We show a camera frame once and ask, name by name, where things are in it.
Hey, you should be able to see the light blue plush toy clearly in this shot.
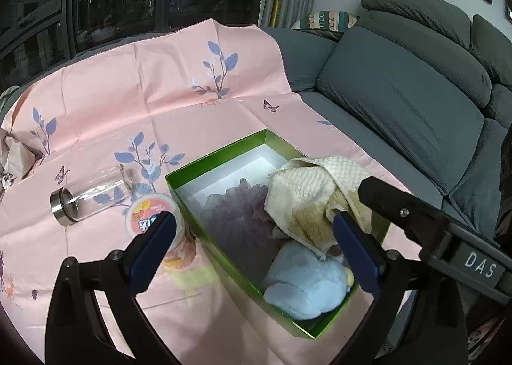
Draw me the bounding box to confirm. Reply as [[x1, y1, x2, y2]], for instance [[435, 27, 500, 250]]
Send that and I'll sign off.
[[262, 241, 355, 321]]

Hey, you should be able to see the purple mesh bath sponge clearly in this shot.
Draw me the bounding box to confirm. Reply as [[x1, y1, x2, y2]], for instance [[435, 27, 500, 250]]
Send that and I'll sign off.
[[200, 178, 279, 277]]

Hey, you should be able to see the clear glass bottle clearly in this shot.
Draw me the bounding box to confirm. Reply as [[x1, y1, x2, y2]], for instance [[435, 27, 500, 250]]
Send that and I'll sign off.
[[50, 164, 134, 227]]

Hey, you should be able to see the crumpled beige cloth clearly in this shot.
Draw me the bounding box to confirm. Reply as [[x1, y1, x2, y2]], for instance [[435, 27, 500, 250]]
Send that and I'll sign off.
[[0, 129, 42, 194]]

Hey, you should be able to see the cream yellow towel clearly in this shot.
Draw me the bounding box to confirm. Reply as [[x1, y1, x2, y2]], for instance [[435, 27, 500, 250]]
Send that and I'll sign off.
[[264, 155, 372, 259]]

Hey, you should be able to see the striped throw pillow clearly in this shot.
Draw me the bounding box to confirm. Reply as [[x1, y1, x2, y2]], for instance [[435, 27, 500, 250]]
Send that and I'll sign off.
[[291, 10, 357, 32]]

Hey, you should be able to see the green cardboard box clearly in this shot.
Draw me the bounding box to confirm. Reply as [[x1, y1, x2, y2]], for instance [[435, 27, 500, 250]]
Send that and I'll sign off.
[[166, 129, 341, 339]]

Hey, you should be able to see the right framed painting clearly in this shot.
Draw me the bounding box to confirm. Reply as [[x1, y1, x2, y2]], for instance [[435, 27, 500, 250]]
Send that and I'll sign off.
[[506, 5, 512, 21]]

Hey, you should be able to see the grey fabric sofa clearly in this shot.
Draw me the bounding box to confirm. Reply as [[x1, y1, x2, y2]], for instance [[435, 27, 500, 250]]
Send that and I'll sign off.
[[267, 0, 511, 251]]

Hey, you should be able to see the pink floral tablecloth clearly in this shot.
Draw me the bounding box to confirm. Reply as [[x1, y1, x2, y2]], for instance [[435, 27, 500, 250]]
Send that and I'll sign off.
[[1, 20, 397, 357]]

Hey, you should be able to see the pink lidded plastic jar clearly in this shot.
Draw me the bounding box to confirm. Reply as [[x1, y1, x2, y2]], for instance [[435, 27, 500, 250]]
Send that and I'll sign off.
[[125, 193, 196, 270]]

